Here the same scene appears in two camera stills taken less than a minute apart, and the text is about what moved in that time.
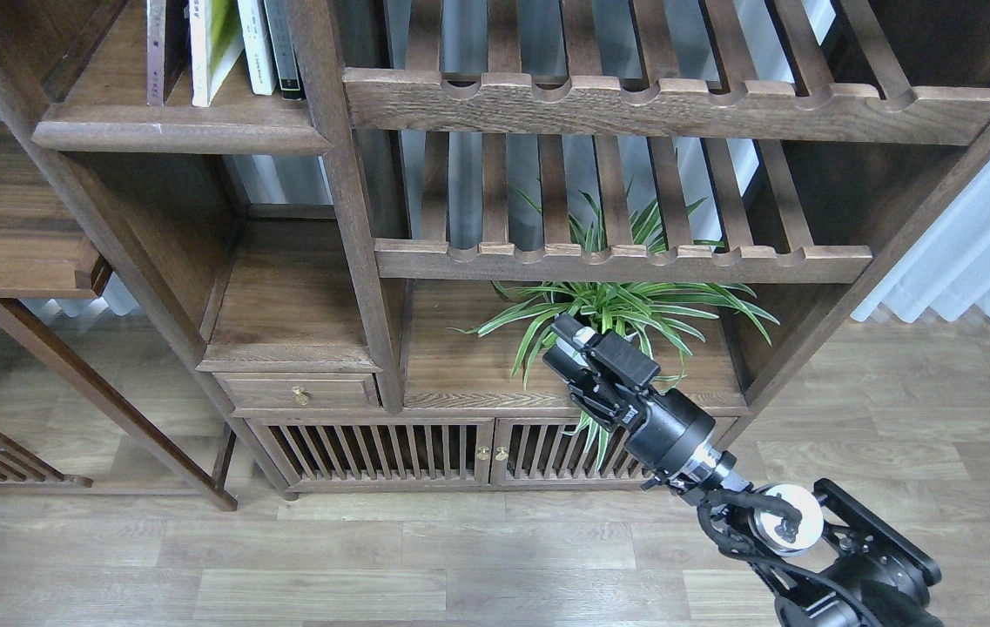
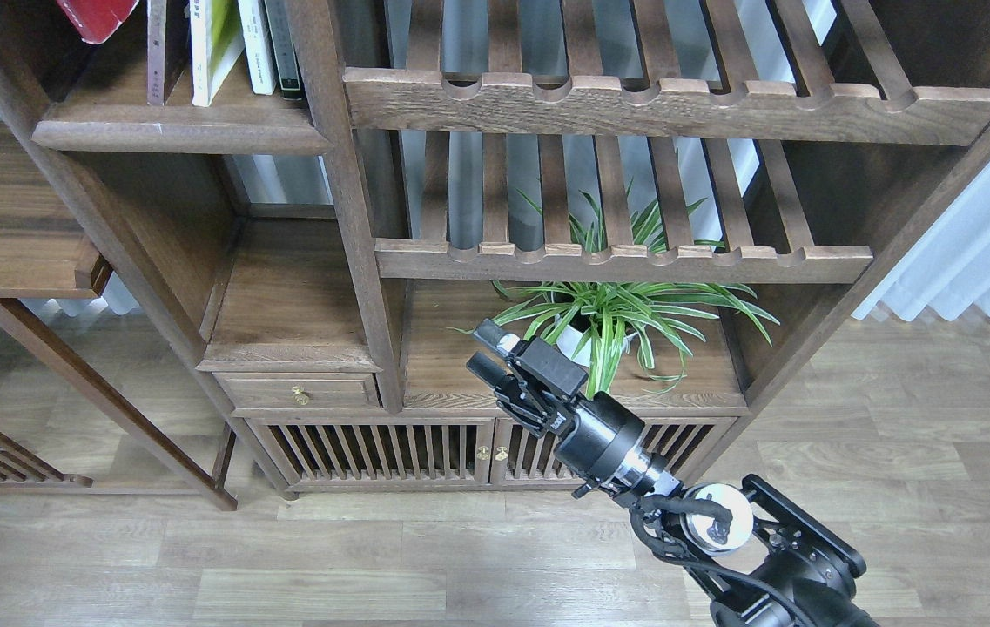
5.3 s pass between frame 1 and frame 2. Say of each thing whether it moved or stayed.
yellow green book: stayed
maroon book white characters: moved
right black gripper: moved
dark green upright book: stayed
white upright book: stayed
